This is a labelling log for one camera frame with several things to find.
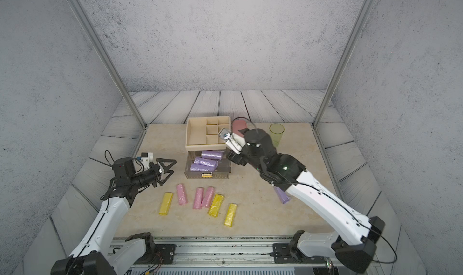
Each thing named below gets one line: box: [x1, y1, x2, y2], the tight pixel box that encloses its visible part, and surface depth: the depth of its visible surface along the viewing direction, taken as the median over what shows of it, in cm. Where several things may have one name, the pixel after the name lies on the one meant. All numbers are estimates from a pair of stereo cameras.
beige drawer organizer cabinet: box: [185, 115, 231, 151], surface depth 87 cm
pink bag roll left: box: [176, 183, 189, 206], surface depth 90 cm
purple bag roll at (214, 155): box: [201, 150, 225, 161], surface depth 84 cm
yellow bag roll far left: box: [159, 191, 174, 215], surface depth 88 cm
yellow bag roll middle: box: [207, 193, 224, 218], surface depth 86 cm
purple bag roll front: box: [189, 162, 216, 172], surface depth 80 cm
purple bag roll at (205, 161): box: [194, 156, 219, 168], surface depth 82 cm
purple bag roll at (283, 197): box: [273, 185, 290, 204], surface depth 90 cm
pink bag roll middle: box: [192, 186, 204, 210], surface depth 89 cm
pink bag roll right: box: [201, 186, 216, 209], surface depth 88 cm
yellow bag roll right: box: [224, 202, 238, 228], surface depth 84 cm
